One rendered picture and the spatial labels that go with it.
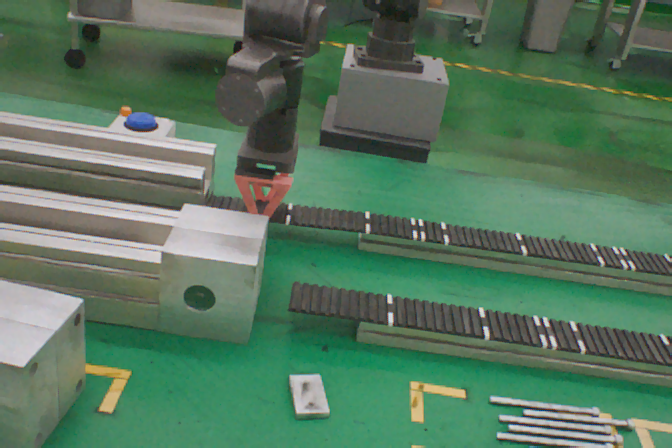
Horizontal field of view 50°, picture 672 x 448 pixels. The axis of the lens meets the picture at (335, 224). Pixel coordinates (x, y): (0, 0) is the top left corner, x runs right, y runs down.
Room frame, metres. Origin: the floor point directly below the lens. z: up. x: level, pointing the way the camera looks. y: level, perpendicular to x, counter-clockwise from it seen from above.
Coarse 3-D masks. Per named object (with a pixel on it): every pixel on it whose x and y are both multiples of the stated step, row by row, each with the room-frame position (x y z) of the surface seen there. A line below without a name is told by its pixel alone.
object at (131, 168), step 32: (0, 128) 0.82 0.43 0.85; (32, 128) 0.82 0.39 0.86; (64, 128) 0.83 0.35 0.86; (96, 128) 0.84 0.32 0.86; (0, 160) 0.76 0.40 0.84; (32, 160) 0.75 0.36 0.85; (64, 160) 0.75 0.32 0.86; (96, 160) 0.75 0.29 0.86; (128, 160) 0.77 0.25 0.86; (160, 160) 0.83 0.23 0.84; (192, 160) 0.83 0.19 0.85; (64, 192) 0.76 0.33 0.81; (96, 192) 0.75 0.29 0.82; (128, 192) 0.75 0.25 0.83; (160, 192) 0.76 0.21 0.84; (192, 192) 0.76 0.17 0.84
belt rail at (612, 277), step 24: (360, 240) 0.80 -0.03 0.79; (384, 240) 0.80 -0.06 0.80; (408, 240) 0.80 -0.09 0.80; (480, 264) 0.80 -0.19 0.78; (504, 264) 0.80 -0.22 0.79; (528, 264) 0.81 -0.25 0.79; (552, 264) 0.80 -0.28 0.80; (576, 264) 0.81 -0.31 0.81; (624, 288) 0.81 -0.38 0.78; (648, 288) 0.81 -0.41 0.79
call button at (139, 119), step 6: (132, 114) 0.94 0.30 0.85; (138, 114) 0.94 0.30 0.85; (144, 114) 0.94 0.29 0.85; (150, 114) 0.95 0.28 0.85; (126, 120) 0.92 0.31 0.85; (132, 120) 0.92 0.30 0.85; (138, 120) 0.92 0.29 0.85; (144, 120) 0.92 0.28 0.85; (150, 120) 0.93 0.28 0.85; (132, 126) 0.91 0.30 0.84; (138, 126) 0.91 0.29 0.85; (144, 126) 0.91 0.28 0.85; (150, 126) 0.92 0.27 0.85
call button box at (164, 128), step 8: (120, 120) 0.94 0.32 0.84; (160, 120) 0.96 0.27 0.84; (168, 120) 0.97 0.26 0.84; (112, 128) 0.91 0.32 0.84; (120, 128) 0.91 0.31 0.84; (128, 128) 0.91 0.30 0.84; (136, 128) 0.91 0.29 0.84; (144, 128) 0.92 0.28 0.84; (152, 128) 0.92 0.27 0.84; (160, 128) 0.93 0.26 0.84; (168, 128) 0.94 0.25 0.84; (160, 136) 0.91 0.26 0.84; (168, 136) 0.93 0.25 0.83
